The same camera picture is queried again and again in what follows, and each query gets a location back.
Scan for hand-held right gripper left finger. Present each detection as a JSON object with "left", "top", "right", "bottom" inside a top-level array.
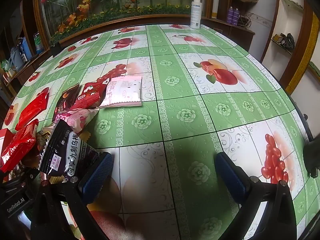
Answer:
[{"left": 30, "top": 152, "right": 115, "bottom": 240}]

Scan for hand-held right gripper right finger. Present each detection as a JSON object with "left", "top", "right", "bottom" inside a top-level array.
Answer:
[{"left": 214, "top": 152, "right": 298, "bottom": 240}]

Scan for black snack packet white print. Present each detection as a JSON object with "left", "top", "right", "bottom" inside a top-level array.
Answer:
[{"left": 39, "top": 119, "right": 100, "bottom": 183}]

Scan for red foil snack packet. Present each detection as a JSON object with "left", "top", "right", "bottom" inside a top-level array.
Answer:
[
  {"left": 0, "top": 119, "right": 40, "bottom": 173},
  {"left": 15, "top": 87, "right": 50, "bottom": 131}
]

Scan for pink patterned snack packet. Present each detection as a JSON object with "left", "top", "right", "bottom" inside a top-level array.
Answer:
[{"left": 56, "top": 107, "right": 99, "bottom": 134}]

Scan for red gift box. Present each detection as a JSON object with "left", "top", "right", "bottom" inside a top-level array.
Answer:
[{"left": 0, "top": 128, "right": 15, "bottom": 155}]

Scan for red snack packet white print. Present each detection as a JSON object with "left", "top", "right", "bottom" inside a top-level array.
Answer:
[{"left": 71, "top": 78, "right": 110, "bottom": 110}]

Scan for dark brown snack packet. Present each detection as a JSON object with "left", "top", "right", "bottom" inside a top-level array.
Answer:
[{"left": 54, "top": 84, "right": 80, "bottom": 120}]

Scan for pale pink white snack packet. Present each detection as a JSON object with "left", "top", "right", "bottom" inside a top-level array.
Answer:
[{"left": 99, "top": 76, "right": 143, "bottom": 108}]

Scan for small gold snack packet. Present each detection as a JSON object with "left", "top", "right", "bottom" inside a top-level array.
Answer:
[{"left": 36, "top": 127, "right": 54, "bottom": 153}]

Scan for dark wooden chair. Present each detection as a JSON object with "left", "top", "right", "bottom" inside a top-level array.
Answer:
[{"left": 302, "top": 132, "right": 320, "bottom": 178}]

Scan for green fruit print tablecloth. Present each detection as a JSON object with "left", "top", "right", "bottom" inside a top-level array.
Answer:
[{"left": 0, "top": 24, "right": 313, "bottom": 240}]

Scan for small black object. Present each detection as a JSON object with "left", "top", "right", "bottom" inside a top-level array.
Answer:
[{"left": 51, "top": 42, "right": 62, "bottom": 57}]

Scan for brown wooden cabinet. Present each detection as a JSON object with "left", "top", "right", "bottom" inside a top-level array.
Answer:
[{"left": 201, "top": 17, "right": 256, "bottom": 52}]

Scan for blue thermos jug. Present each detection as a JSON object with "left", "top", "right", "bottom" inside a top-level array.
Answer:
[{"left": 17, "top": 37, "right": 33, "bottom": 62}]

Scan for green plastic bottle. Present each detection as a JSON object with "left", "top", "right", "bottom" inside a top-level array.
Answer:
[{"left": 34, "top": 32, "right": 44, "bottom": 55}]

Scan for dark bundled object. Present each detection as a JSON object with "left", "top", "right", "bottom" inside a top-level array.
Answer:
[{"left": 272, "top": 32, "right": 295, "bottom": 52}]

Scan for white spray bottle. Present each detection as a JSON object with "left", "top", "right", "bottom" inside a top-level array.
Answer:
[{"left": 190, "top": 0, "right": 202, "bottom": 30}]

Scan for glass panel with artificial flowers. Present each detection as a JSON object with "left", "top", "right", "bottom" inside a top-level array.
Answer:
[{"left": 35, "top": 0, "right": 213, "bottom": 43}]

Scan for tangled black cables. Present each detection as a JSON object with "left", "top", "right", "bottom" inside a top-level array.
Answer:
[{"left": 239, "top": 12, "right": 253, "bottom": 28}]

